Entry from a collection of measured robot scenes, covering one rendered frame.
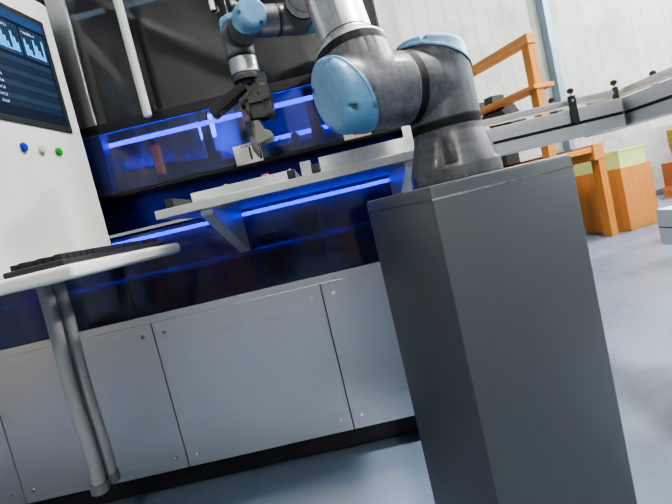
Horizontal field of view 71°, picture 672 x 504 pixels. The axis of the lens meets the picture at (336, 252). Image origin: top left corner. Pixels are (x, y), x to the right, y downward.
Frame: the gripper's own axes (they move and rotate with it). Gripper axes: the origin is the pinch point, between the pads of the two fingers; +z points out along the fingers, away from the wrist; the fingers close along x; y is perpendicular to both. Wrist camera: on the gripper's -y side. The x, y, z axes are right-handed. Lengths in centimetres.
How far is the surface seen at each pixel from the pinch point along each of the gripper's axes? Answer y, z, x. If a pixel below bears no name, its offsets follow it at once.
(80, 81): -50, -36, 19
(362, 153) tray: 26.0, 8.4, -18.2
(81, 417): -63, 59, -4
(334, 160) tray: 19.4, 8.5, -18.1
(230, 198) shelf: -5.5, 11.7, -20.7
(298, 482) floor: -13, 99, 12
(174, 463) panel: -52, 87, 19
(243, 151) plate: -6.3, -4.4, 19.1
